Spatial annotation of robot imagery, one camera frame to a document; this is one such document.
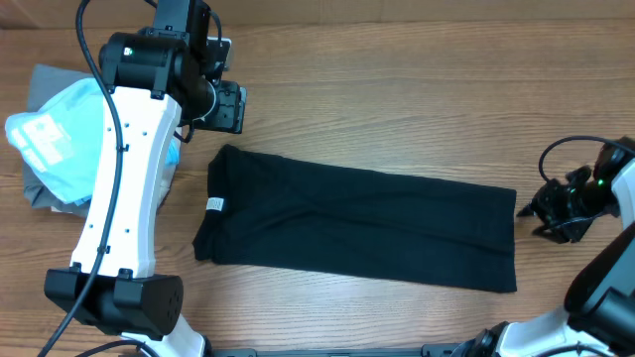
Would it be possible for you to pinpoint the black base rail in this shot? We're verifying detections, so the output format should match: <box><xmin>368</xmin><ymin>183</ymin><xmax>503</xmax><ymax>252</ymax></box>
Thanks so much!
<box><xmin>211</xmin><ymin>343</ymin><xmax>459</xmax><ymax>357</ymax></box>

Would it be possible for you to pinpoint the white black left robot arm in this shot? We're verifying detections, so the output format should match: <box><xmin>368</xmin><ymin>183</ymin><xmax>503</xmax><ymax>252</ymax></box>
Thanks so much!
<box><xmin>45</xmin><ymin>29</ymin><xmax>247</xmax><ymax>356</ymax></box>

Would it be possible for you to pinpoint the white pink folded garment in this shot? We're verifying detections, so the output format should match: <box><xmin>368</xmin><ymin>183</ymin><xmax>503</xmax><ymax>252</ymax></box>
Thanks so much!
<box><xmin>157</xmin><ymin>165</ymin><xmax>177</xmax><ymax>208</ymax></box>

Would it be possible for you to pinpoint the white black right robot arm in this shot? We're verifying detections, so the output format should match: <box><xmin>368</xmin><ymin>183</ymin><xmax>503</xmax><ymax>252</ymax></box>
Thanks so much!
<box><xmin>449</xmin><ymin>136</ymin><xmax>634</xmax><ymax>357</ymax></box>

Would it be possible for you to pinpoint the black t-shirt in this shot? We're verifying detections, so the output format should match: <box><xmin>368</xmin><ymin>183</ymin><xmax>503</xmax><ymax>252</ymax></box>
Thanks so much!
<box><xmin>192</xmin><ymin>145</ymin><xmax>517</xmax><ymax>293</ymax></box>

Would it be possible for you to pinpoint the light blue folded shirt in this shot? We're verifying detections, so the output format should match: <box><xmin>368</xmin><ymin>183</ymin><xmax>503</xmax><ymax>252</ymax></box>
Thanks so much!
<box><xmin>5</xmin><ymin>78</ymin><xmax>183</xmax><ymax>210</ymax></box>

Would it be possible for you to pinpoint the grey folded garment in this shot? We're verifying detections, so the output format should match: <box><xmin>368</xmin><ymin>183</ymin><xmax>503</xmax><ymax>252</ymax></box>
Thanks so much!
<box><xmin>22</xmin><ymin>64</ymin><xmax>90</xmax><ymax>217</ymax></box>

